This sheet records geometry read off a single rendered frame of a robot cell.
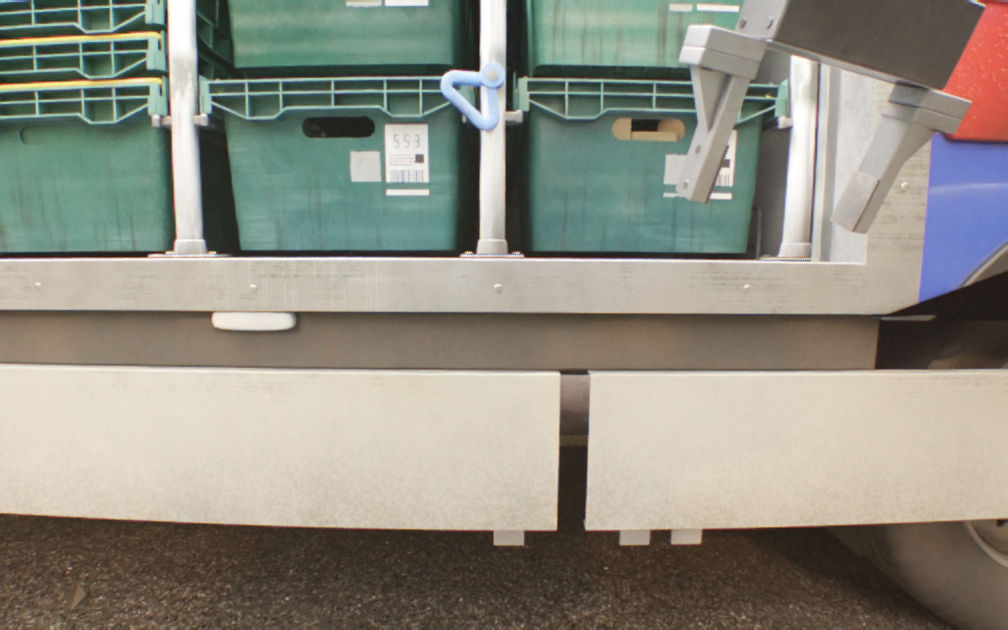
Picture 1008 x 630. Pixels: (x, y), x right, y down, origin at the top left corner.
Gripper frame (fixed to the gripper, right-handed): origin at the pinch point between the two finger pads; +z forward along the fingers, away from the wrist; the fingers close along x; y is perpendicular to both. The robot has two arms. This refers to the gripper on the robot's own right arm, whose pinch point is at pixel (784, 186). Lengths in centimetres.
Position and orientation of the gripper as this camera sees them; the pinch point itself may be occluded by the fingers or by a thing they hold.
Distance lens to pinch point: 40.7
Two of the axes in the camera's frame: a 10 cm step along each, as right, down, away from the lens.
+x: 9.8, 1.2, 1.7
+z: -1.9, 8.6, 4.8
